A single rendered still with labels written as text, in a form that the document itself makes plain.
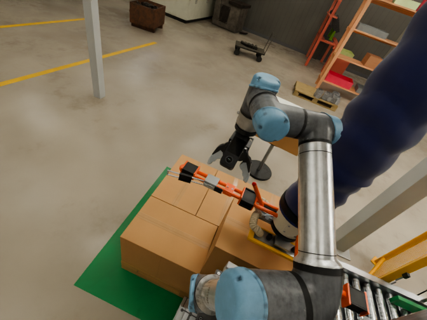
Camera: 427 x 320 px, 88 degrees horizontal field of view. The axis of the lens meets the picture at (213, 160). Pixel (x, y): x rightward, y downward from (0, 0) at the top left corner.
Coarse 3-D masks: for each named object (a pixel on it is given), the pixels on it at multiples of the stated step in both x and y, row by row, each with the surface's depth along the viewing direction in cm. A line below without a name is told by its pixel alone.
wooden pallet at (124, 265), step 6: (126, 264) 177; (132, 270) 181; (138, 270) 183; (144, 276) 183; (150, 276) 184; (156, 282) 182; (162, 282) 183; (168, 288) 181; (174, 288) 182; (180, 294) 177; (186, 294) 173
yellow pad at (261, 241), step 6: (252, 234) 115; (264, 234) 117; (270, 234) 114; (252, 240) 113; (258, 240) 114; (264, 240) 114; (270, 240) 115; (264, 246) 112; (270, 246) 113; (276, 246) 113; (294, 246) 113; (276, 252) 112; (282, 252) 112; (288, 252) 113; (294, 252) 112; (288, 258) 111
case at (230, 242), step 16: (240, 208) 142; (224, 224) 131; (240, 224) 133; (224, 240) 123; (240, 240) 126; (208, 256) 131; (224, 256) 122; (240, 256) 119; (256, 256) 121; (272, 256) 124; (208, 272) 140
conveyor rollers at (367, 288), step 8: (344, 280) 169; (352, 280) 173; (360, 288) 167; (368, 288) 168; (376, 288) 171; (368, 296) 165; (376, 296) 168; (392, 296) 169; (384, 304) 163; (392, 304) 164; (352, 312) 152; (384, 312) 158; (392, 312) 161; (400, 312) 164
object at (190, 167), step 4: (184, 164) 120; (188, 164) 121; (192, 164) 122; (184, 168) 118; (188, 168) 119; (192, 168) 120; (196, 168) 121; (180, 172) 120; (184, 172) 119; (188, 172) 118; (192, 172) 118; (196, 172) 119
